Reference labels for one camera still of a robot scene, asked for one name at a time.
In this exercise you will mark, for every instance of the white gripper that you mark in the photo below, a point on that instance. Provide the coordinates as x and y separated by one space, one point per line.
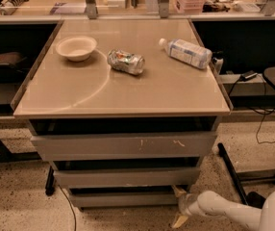
185 203

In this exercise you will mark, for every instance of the grey bottom drawer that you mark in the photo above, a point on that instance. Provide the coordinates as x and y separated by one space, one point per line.
122 199

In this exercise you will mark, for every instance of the grey drawer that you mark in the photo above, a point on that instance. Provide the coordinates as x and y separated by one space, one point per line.
135 177
122 199
123 146

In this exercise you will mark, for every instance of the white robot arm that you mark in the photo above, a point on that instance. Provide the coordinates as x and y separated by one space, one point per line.
212 205

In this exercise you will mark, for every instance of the grey middle drawer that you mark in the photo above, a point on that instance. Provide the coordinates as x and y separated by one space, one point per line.
135 177

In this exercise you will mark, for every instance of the grey top drawer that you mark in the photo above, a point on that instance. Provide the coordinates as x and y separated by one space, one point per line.
123 146

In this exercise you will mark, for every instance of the grey drawer cabinet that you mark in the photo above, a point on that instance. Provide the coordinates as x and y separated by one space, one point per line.
91 98

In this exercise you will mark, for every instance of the black power adapter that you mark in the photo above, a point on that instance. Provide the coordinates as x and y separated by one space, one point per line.
248 75

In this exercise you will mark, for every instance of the clear plastic water bottle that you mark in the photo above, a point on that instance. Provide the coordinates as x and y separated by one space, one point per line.
187 52

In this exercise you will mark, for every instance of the crushed soda can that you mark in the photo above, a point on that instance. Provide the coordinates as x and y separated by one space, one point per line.
126 62

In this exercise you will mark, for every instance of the white paper bowl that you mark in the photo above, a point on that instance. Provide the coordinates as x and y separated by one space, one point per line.
76 49

